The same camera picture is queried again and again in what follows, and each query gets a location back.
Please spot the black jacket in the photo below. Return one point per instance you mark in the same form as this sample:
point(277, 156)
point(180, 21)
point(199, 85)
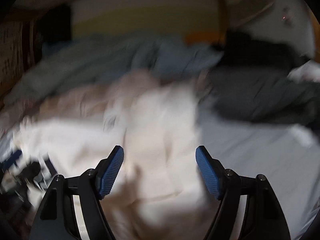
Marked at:
point(242, 51)

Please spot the beige sweatshirt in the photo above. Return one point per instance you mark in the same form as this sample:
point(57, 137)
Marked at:
point(90, 100)

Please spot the light blue duvet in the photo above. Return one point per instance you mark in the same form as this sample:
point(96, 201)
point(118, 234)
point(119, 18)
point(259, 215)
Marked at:
point(103, 58)

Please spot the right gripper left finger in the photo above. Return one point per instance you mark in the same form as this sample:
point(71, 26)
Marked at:
point(55, 217)

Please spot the dark grey garment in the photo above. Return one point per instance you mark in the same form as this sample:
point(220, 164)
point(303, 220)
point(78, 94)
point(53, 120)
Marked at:
point(261, 96)

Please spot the grey printed bed sheet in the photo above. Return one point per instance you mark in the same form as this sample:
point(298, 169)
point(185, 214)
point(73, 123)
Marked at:
point(287, 155)

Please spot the plaid bed curtain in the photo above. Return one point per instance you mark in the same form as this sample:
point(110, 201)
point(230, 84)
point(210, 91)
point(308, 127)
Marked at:
point(15, 49)

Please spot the cream white hoodie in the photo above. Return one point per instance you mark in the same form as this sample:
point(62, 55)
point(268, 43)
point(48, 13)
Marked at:
point(159, 192)

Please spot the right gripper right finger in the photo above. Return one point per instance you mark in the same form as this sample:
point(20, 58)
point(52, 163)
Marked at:
point(263, 217)

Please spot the white plastic bag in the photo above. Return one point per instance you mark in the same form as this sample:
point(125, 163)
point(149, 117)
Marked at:
point(308, 72)

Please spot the wall power socket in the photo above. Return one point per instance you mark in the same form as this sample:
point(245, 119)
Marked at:
point(287, 17)

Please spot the wooden bed frame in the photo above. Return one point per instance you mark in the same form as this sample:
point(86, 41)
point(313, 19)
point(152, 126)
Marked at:
point(196, 20)

